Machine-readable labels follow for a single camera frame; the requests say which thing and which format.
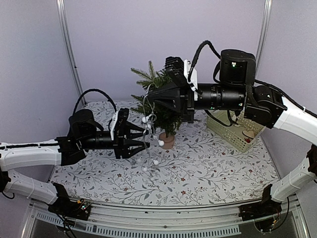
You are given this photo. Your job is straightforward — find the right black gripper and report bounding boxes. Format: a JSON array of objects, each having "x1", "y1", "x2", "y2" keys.
[{"x1": 146, "y1": 79, "x2": 245, "y2": 124}]

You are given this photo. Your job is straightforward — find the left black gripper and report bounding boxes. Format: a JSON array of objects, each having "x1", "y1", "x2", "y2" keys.
[{"x1": 80, "y1": 121, "x2": 150, "y2": 160}]

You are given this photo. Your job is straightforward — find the small green christmas tree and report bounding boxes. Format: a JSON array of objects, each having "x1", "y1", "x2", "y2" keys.
[{"x1": 131, "y1": 61, "x2": 182, "y2": 150}]

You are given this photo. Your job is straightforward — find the white ball light garland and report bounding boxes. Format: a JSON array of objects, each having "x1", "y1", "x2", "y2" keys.
[{"x1": 142, "y1": 84, "x2": 164, "y2": 176}]

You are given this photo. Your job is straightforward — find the pale green plastic basket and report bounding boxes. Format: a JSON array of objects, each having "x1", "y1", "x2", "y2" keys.
[{"x1": 207, "y1": 110, "x2": 265, "y2": 152}]

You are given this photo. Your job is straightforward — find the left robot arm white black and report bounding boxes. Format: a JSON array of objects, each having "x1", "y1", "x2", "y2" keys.
[{"x1": 0, "y1": 108, "x2": 150, "y2": 215}]

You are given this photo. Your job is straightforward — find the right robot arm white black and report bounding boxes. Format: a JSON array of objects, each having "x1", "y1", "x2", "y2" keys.
[{"x1": 148, "y1": 49, "x2": 317, "y2": 149}]

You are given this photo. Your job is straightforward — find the floral white tablecloth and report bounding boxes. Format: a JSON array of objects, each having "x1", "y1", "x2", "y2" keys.
[{"x1": 51, "y1": 111, "x2": 279, "y2": 206}]

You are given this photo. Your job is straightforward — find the wooden heart ornament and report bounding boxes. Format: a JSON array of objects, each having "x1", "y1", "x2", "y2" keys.
[{"x1": 242, "y1": 129, "x2": 257, "y2": 139}]

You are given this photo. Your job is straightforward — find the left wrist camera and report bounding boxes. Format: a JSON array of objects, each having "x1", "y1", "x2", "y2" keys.
[{"x1": 109, "y1": 108, "x2": 129, "y2": 141}]

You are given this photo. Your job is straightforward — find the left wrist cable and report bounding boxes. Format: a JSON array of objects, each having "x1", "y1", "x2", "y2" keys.
[{"x1": 73, "y1": 89, "x2": 117, "y2": 119}]

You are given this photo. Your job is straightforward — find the wrist cable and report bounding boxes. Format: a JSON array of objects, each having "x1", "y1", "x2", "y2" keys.
[
  {"x1": 73, "y1": 89, "x2": 117, "y2": 119},
  {"x1": 187, "y1": 40, "x2": 222, "y2": 82}
]

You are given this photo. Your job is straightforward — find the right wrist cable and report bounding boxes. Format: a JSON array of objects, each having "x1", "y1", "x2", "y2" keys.
[{"x1": 187, "y1": 40, "x2": 222, "y2": 82}]

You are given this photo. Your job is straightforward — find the front aluminium rail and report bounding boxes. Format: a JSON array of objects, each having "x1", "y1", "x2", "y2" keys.
[{"x1": 21, "y1": 195, "x2": 312, "y2": 238}]

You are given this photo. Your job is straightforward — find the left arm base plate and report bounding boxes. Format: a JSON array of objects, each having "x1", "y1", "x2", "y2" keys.
[{"x1": 48, "y1": 197, "x2": 91, "y2": 221}]

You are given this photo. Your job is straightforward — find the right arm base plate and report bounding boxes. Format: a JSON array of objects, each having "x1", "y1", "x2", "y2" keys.
[{"x1": 238, "y1": 202, "x2": 282, "y2": 221}]

